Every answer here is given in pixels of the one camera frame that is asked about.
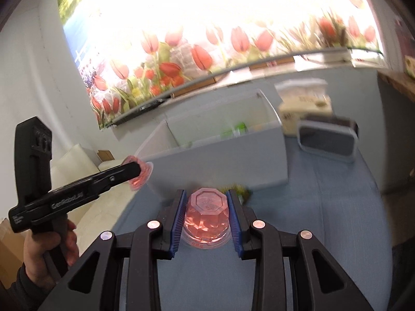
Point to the person's left forearm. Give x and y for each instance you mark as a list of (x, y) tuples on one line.
[(30, 293)]

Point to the black speaker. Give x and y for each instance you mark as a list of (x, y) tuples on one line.
[(327, 141)]

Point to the brown cardboard piece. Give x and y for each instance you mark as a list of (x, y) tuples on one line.
[(105, 155)]

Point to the large brown cardboard box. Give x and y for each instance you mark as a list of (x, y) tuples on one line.
[(9, 252)]

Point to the person's left hand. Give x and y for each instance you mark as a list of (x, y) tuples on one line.
[(37, 262)]

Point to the red jelly cup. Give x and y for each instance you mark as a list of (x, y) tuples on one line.
[(146, 171)]

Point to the green snack packet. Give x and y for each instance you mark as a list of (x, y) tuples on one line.
[(240, 126)]

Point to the white cardboard box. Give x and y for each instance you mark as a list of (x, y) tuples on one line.
[(227, 165)]

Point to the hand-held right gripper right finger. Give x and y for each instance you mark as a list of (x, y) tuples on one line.
[(235, 223)]

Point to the blue tablecloth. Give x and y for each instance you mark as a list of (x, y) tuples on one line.
[(324, 207)]

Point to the orange jelly cup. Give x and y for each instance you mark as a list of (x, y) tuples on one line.
[(207, 220)]

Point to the white tissue pack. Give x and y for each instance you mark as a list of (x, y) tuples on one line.
[(301, 110)]

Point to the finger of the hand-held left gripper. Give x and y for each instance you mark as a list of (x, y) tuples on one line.
[(120, 175)]

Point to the brown wall shelf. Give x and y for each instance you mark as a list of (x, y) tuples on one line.
[(402, 82)]

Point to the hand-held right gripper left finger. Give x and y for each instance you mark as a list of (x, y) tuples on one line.
[(177, 223)]

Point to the green jelly cup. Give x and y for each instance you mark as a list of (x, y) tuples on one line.
[(241, 191)]

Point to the tulip wall poster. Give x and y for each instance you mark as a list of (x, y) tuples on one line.
[(227, 39)]

